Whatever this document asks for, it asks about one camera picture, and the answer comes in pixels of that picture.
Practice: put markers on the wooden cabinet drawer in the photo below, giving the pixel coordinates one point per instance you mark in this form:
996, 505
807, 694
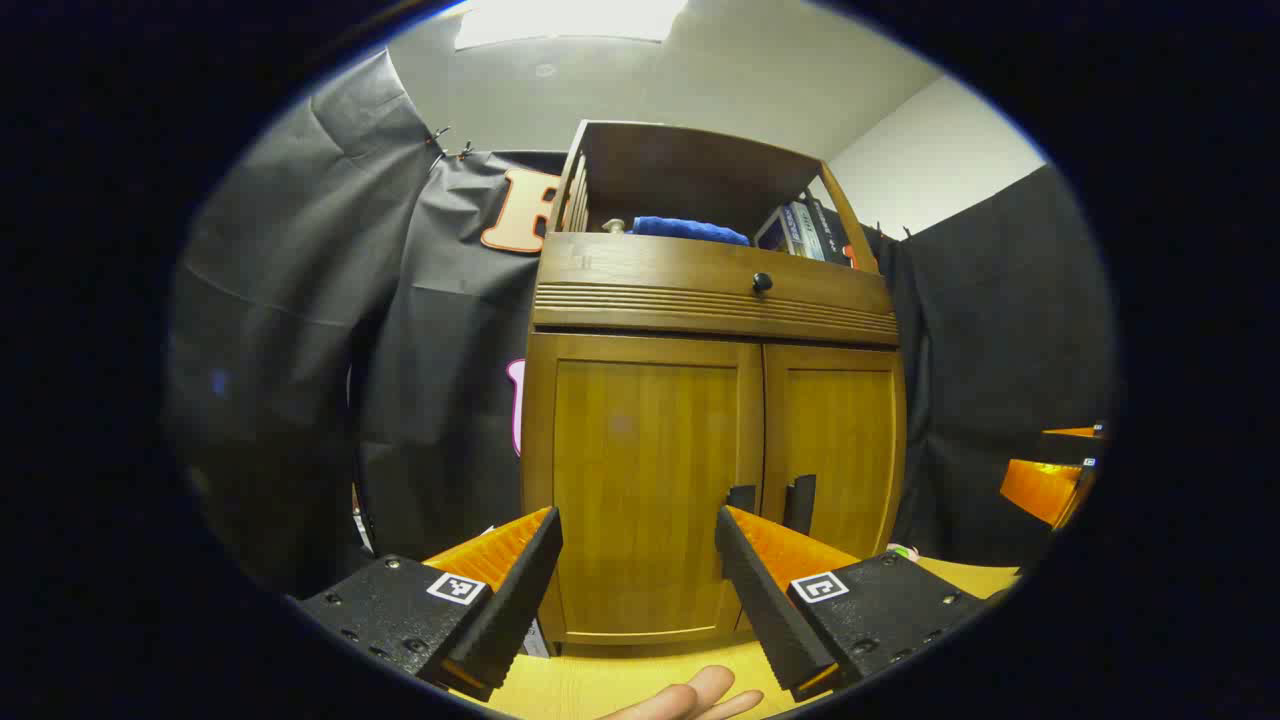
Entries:
650, 270

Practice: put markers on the black round drawer knob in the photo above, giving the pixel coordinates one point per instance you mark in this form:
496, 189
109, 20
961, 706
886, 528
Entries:
762, 282

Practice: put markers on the black backdrop cloth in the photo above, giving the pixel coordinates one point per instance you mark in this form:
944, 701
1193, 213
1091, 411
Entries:
300, 300

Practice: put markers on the brown wooden shoe cabinet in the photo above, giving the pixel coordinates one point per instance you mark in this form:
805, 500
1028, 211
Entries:
690, 165

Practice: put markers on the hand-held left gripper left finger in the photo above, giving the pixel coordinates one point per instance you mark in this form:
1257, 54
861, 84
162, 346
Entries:
515, 600

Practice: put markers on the blue folded cloth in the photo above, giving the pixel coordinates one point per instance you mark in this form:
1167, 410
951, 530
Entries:
690, 230

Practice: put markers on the ceiling light panel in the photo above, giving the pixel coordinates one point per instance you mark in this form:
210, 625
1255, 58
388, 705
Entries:
570, 20

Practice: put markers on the wooden cabinet door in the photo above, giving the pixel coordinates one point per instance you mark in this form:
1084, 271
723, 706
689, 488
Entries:
640, 450
840, 430

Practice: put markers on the white striped book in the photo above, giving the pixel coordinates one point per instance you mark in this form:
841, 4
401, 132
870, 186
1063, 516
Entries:
800, 228

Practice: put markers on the small green pink object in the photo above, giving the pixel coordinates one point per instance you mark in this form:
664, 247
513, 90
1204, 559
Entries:
902, 551

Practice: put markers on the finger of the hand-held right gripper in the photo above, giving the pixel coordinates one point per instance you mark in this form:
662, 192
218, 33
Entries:
1075, 433
1045, 490

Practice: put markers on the blue purple book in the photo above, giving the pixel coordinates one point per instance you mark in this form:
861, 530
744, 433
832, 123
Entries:
772, 232

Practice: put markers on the black book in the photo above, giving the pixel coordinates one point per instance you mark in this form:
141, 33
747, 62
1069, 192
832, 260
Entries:
830, 232

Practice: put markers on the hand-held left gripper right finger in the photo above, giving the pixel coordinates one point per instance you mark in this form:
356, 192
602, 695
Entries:
760, 600

